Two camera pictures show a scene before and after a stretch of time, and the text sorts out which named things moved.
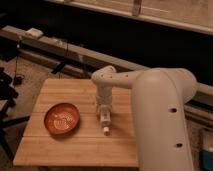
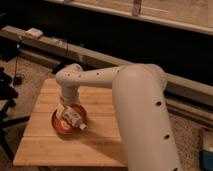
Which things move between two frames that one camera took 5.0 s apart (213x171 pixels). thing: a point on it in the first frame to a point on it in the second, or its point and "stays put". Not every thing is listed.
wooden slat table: (64, 129) stays put
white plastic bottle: (105, 117) to (74, 116)
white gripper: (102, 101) to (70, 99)
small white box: (34, 32) stays put
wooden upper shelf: (194, 15) stays put
